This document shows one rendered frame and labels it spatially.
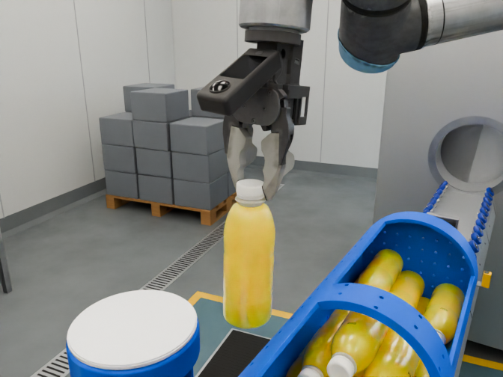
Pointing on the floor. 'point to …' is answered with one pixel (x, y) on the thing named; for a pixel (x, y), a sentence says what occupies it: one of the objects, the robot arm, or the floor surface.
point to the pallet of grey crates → (166, 153)
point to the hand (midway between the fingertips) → (251, 188)
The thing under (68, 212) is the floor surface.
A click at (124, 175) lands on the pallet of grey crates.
